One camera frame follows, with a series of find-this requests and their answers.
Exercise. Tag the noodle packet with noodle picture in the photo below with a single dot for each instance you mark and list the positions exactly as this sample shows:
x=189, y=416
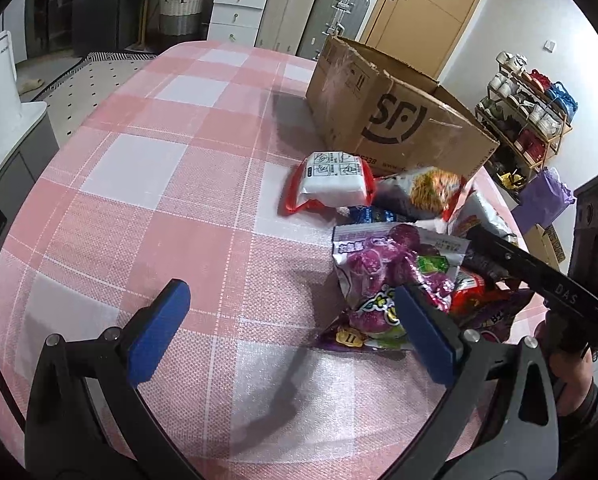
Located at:
x=419, y=192

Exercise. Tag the yellow black item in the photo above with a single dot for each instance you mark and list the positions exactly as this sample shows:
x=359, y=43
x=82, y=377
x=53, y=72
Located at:
x=511, y=180

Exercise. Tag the blue snack packet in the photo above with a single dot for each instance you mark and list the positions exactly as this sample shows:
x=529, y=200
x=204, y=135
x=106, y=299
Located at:
x=374, y=215

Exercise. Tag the wooden door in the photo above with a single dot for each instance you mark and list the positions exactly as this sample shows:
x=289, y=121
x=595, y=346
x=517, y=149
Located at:
x=429, y=15

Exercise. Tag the red snack packet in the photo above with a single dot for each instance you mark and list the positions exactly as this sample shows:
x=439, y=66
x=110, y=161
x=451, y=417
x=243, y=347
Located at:
x=476, y=292

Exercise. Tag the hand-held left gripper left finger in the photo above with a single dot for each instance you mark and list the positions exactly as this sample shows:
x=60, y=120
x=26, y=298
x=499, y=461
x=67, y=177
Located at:
x=156, y=330

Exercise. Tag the grey cabinet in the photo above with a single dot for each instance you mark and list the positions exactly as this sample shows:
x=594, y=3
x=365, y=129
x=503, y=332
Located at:
x=14, y=170

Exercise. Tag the white snack packet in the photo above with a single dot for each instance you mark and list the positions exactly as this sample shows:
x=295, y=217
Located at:
x=484, y=217

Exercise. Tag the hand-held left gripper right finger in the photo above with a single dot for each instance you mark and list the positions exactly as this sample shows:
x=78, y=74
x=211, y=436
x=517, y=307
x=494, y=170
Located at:
x=424, y=332

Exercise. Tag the beige slipper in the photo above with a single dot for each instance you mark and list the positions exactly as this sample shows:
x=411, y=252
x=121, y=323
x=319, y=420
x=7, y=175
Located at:
x=30, y=85

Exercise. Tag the beige suitcase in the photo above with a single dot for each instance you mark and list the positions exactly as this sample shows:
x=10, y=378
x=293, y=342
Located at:
x=286, y=10

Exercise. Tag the white drawer desk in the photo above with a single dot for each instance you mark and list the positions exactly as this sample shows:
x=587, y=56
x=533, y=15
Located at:
x=236, y=5

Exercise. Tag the purple grape candy bag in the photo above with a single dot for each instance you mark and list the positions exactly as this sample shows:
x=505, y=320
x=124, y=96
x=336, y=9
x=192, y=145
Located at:
x=379, y=260

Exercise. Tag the small cardboard box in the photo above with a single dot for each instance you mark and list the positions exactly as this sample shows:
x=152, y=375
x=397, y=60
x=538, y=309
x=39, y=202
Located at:
x=546, y=247

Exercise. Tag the white light switch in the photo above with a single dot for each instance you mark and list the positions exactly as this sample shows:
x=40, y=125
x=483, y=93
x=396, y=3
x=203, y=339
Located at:
x=549, y=45

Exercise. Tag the wooden shoe rack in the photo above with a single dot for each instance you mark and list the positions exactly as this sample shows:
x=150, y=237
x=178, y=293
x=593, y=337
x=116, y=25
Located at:
x=524, y=115

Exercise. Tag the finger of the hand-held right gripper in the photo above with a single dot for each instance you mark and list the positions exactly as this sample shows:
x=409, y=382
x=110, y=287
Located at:
x=494, y=272
x=534, y=272

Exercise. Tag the brown cardboard box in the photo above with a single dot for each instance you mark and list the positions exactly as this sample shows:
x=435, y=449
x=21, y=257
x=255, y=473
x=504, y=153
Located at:
x=379, y=105

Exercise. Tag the person's right forearm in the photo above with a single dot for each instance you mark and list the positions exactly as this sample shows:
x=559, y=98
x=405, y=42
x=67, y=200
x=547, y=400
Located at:
x=574, y=382

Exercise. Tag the broom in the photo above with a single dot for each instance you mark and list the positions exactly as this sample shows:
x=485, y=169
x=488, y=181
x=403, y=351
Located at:
x=141, y=35

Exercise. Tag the pink plaid cloth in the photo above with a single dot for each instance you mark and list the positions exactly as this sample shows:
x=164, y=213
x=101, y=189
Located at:
x=179, y=185

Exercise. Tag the grey suitcase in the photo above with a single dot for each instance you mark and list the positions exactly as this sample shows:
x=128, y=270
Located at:
x=334, y=15

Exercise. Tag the dark refrigerator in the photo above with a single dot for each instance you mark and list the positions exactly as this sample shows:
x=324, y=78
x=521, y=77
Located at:
x=101, y=10

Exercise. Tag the white red noodle packet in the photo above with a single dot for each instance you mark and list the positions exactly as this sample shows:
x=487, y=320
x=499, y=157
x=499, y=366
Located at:
x=331, y=175

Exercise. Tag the woven laundry basket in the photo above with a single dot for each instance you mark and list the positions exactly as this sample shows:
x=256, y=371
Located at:
x=180, y=15

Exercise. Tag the dark purple snack packet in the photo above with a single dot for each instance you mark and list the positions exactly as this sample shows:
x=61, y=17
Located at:
x=499, y=317

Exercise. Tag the patterned rug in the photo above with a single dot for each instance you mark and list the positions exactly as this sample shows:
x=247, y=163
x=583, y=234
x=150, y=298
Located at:
x=89, y=85

